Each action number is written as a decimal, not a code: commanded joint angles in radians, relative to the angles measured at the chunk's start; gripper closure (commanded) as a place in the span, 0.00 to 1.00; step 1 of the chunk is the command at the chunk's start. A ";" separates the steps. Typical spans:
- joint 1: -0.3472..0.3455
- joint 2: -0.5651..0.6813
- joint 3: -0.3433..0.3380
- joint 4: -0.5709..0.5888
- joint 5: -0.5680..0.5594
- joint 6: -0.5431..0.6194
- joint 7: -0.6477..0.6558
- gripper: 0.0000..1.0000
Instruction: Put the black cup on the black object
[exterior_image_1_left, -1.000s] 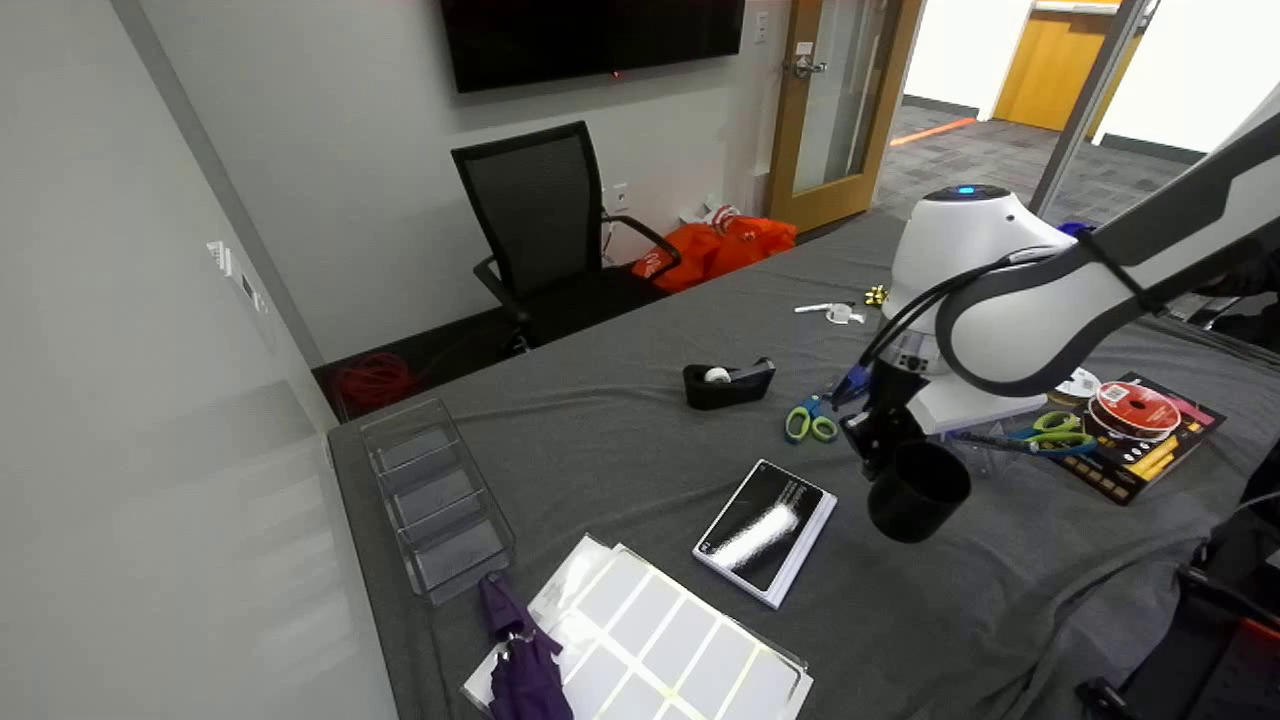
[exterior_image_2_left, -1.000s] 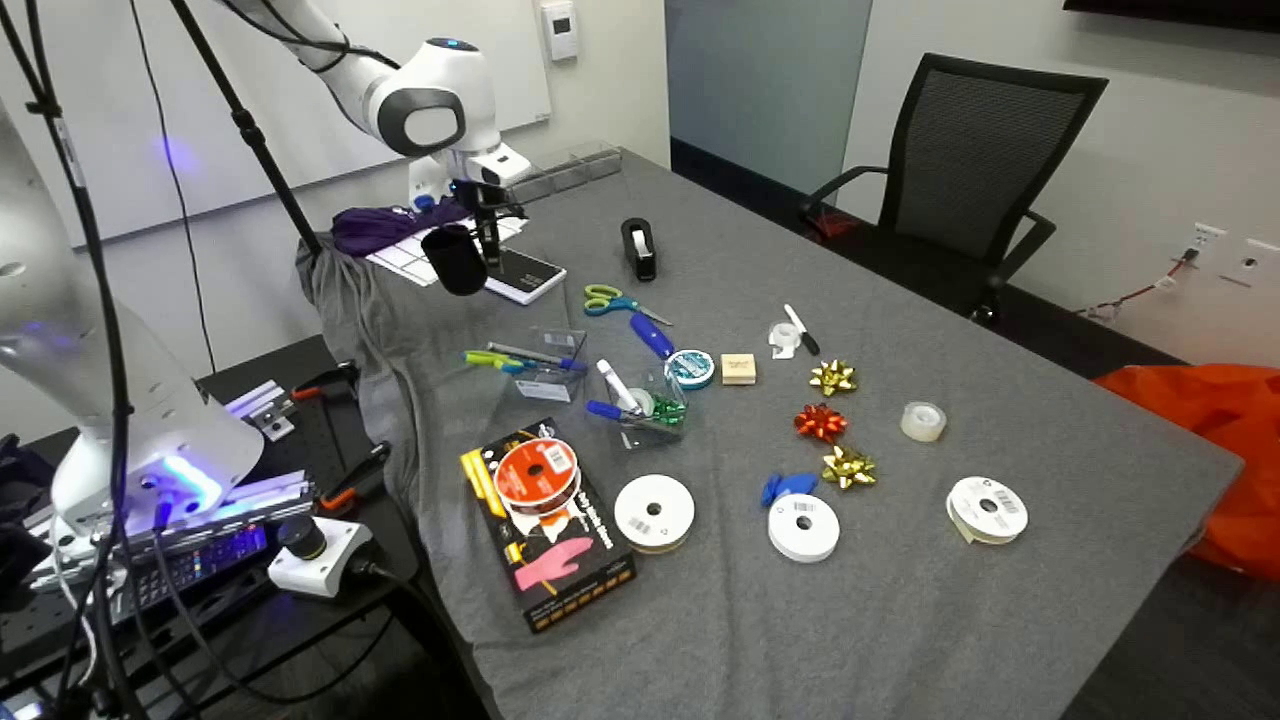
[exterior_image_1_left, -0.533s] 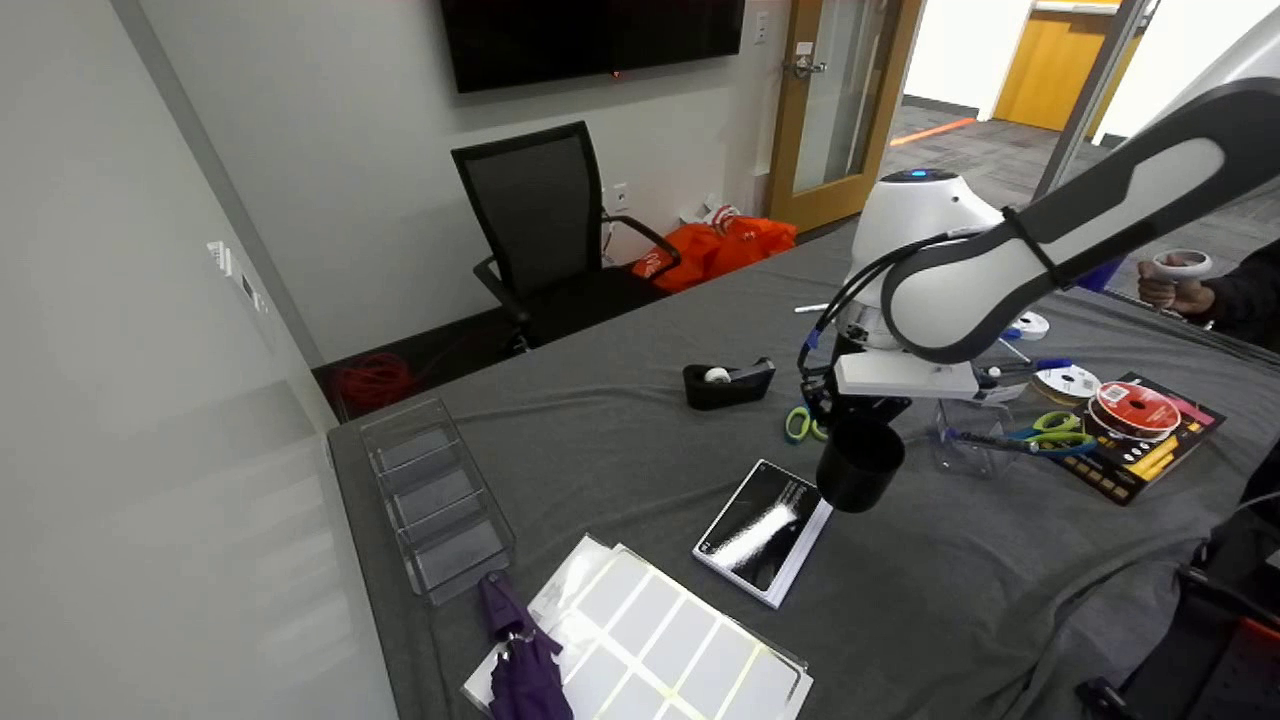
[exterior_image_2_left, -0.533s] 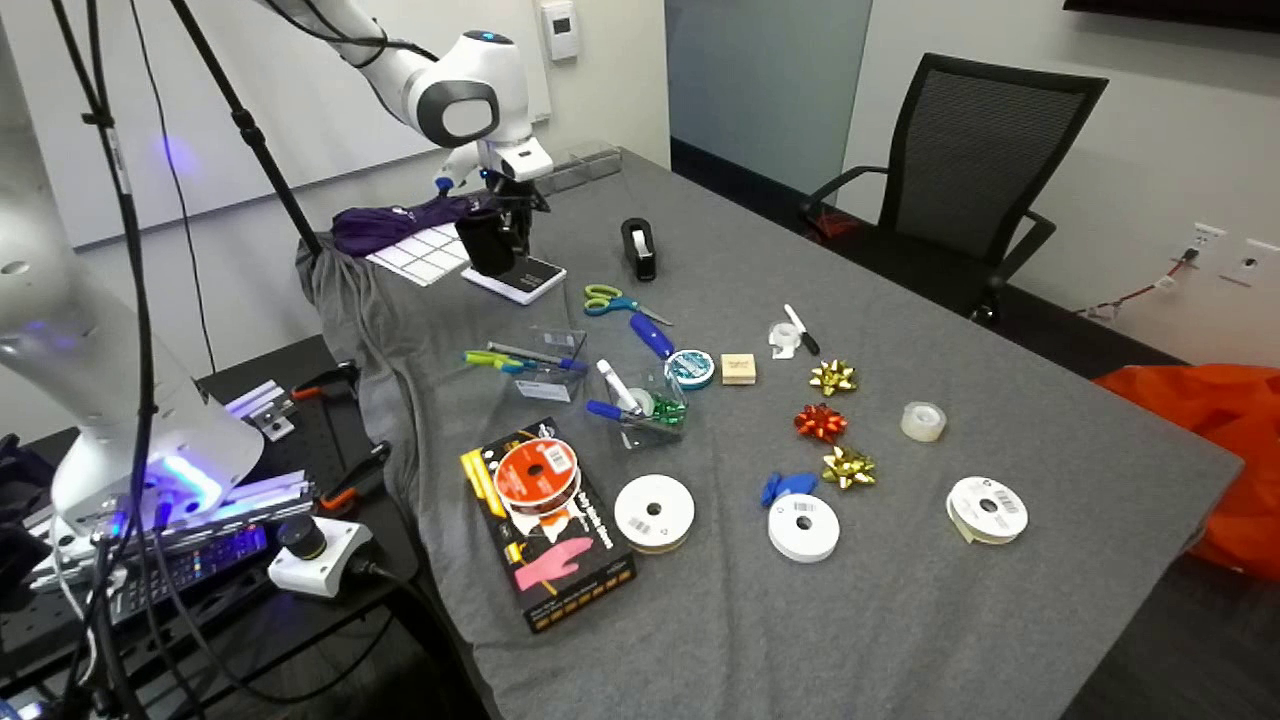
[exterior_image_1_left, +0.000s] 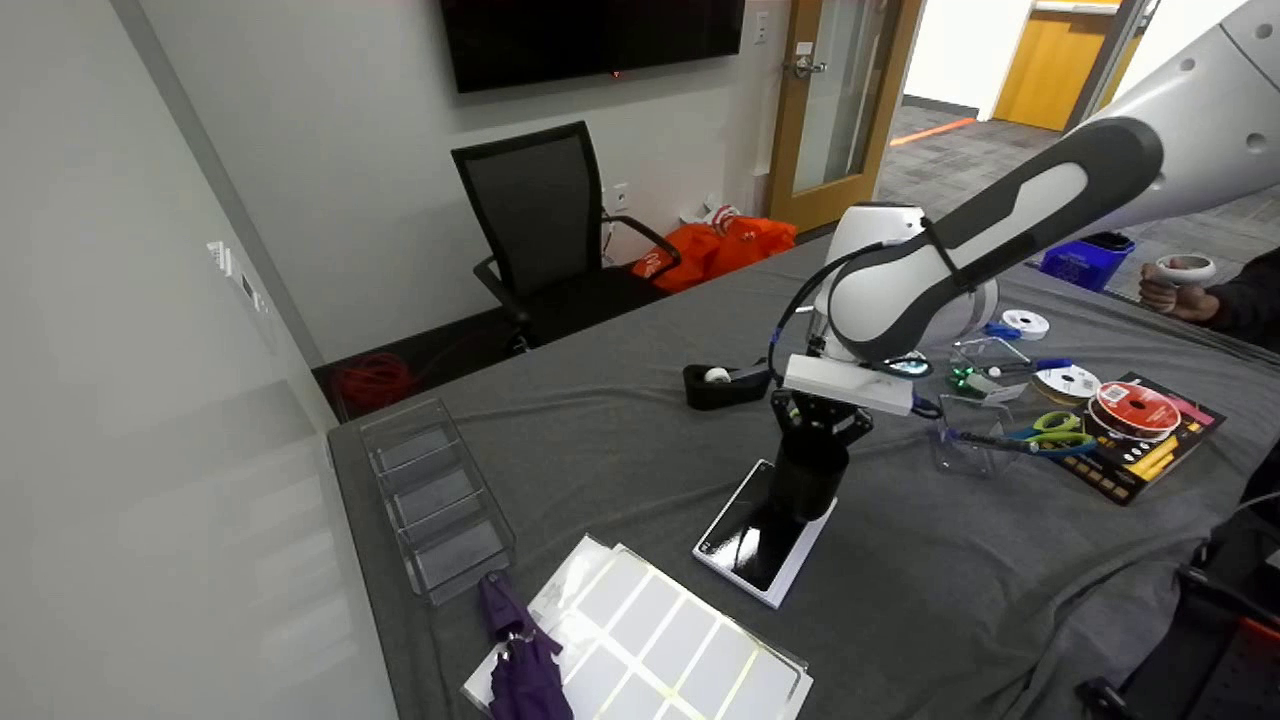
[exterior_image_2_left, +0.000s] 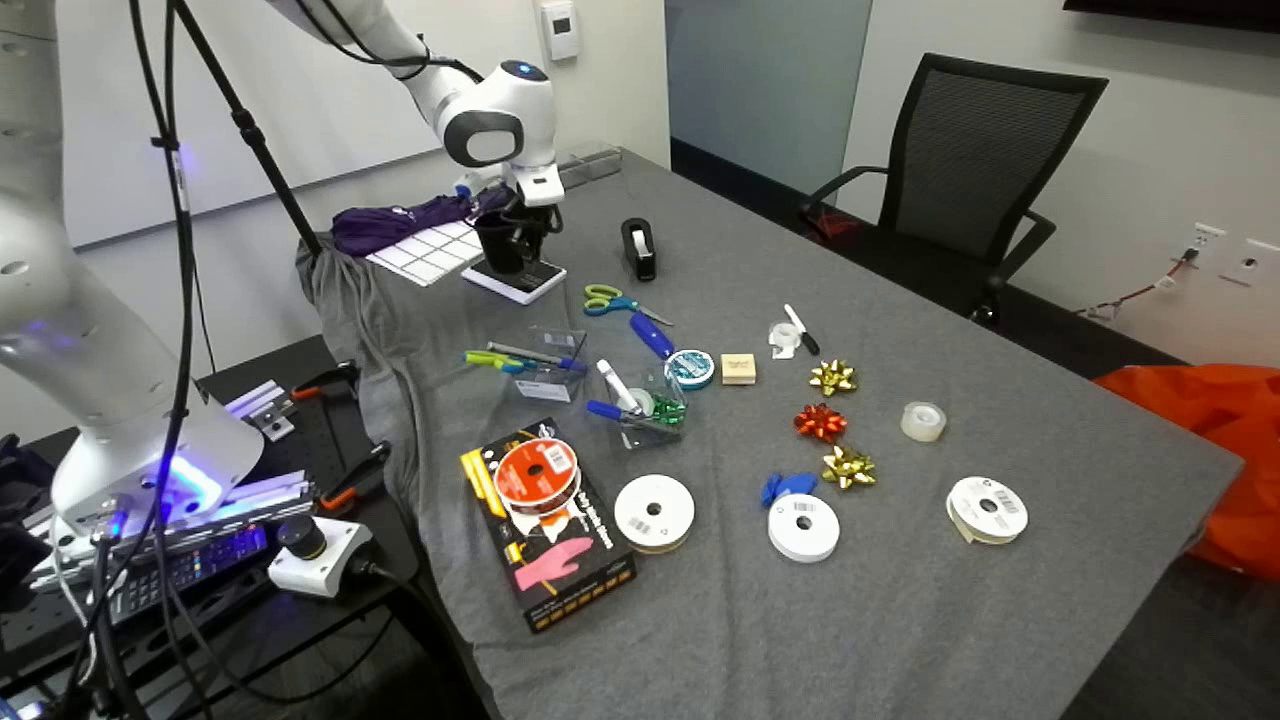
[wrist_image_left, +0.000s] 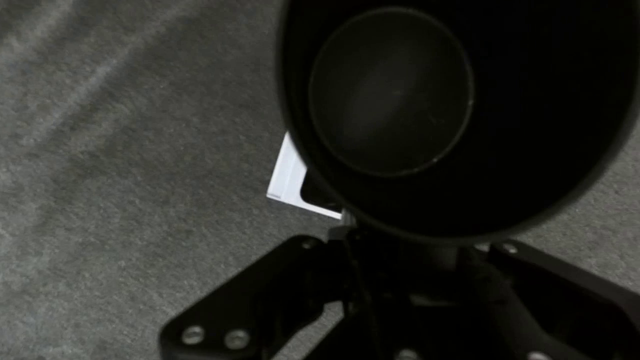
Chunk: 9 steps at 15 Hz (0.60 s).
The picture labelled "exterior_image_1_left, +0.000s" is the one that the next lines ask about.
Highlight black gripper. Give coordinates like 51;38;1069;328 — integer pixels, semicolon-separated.
774;392;875;500

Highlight white tape roll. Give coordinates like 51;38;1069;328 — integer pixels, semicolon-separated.
1147;247;1221;287

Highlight black sleeved forearm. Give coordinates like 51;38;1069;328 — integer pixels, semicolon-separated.
1197;245;1280;351

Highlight clear cup with markers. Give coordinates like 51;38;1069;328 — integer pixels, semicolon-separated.
942;351;1033;405

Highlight red object on floor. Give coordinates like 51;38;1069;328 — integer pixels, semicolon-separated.
329;349;420;419

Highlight person hand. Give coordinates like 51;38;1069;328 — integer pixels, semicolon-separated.
1138;274;1225;328

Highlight teal tape roll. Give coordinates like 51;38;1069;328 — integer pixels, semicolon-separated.
885;343;942;379

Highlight grey tablecloth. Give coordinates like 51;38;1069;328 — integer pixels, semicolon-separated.
323;231;1280;720

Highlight orange bag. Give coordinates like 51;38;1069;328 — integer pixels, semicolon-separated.
628;212;803;301

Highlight white ribbon spool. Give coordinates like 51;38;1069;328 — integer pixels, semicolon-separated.
995;306;1055;342
1028;359;1105;405

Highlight orange ribbon spool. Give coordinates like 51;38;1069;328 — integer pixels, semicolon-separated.
1085;379;1189;444

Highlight black colourful book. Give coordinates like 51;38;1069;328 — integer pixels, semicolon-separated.
1050;367;1229;510

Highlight blue bin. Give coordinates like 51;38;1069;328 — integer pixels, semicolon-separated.
1036;229;1141;292

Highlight purple cloth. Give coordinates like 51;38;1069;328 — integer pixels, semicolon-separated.
477;567;579;720

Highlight black office chair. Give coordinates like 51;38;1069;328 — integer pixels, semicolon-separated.
447;116;689;351

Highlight wooden framed glass door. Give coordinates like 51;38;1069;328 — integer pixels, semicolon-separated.
765;0;930;231

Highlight clear plastic organizer tray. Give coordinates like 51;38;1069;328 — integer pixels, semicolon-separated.
357;408;521;609

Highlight yellow wooden door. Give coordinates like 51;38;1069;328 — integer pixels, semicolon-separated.
989;0;1141;136

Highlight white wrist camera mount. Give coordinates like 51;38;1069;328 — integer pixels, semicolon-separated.
779;349;930;419

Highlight black tablet with white frame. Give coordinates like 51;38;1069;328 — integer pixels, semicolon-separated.
689;453;845;613

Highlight green handled scissors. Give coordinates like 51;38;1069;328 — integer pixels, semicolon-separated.
995;408;1092;455

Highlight black wall television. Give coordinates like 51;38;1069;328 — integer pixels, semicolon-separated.
435;0;750;96

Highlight white wall thermostat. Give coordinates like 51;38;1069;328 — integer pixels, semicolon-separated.
203;236;268;312

